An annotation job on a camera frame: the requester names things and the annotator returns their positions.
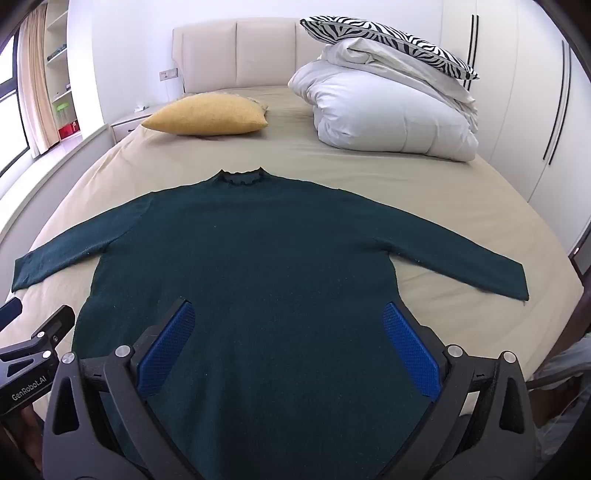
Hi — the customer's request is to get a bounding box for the white nightstand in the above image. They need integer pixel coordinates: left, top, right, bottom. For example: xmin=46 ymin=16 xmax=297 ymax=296
xmin=111 ymin=108 xmax=160 ymax=144

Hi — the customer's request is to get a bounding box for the zebra print pillow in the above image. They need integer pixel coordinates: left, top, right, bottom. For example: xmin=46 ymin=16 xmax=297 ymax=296
xmin=299 ymin=16 xmax=480 ymax=80

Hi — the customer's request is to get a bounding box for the bed with beige sheet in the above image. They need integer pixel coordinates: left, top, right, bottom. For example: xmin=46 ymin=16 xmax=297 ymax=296
xmin=0 ymin=85 xmax=585 ymax=480

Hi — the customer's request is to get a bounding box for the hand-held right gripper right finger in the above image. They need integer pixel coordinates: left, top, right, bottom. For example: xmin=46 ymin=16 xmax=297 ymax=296
xmin=382 ymin=302 xmax=539 ymax=480

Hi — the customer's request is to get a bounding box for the yellow pillow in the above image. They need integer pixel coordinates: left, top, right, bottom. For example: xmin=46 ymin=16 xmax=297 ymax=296
xmin=141 ymin=92 xmax=269 ymax=136

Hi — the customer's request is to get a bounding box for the beige padded headboard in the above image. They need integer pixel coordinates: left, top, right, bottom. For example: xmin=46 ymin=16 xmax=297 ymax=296
xmin=172 ymin=17 xmax=333 ymax=93

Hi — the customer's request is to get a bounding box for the white folded duvet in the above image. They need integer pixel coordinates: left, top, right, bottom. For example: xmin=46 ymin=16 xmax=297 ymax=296
xmin=287 ymin=39 xmax=479 ymax=162

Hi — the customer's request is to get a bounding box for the white wardrobe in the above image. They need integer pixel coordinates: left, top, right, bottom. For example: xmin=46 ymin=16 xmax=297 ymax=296
xmin=438 ymin=0 xmax=591 ymax=259

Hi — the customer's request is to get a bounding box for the black framed window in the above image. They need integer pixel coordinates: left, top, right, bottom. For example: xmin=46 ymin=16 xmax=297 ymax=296
xmin=0 ymin=28 xmax=31 ymax=181

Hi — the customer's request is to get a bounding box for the beige curtain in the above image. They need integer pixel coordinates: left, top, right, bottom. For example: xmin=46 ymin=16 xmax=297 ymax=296
xmin=18 ymin=9 xmax=58 ymax=155

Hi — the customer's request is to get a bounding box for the white window sill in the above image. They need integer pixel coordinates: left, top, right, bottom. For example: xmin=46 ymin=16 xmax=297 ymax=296
xmin=0 ymin=122 xmax=112 ymax=250

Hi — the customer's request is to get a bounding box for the dark green knit sweater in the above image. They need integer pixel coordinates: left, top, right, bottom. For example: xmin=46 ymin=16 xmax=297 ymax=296
xmin=10 ymin=167 xmax=529 ymax=480

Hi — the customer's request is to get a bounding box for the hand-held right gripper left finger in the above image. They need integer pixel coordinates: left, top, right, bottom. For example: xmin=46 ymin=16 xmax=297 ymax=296
xmin=42 ymin=299 xmax=204 ymax=480

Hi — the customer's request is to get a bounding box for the white wall shelf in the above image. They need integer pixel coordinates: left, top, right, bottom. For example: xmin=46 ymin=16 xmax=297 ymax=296
xmin=44 ymin=0 xmax=81 ymax=148

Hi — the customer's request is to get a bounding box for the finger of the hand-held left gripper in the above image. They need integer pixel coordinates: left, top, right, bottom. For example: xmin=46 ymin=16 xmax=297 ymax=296
xmin=0 ymin=305 xmax=76 ymax=367
xmin=0 ymin=299 xmax=24 ymax=330

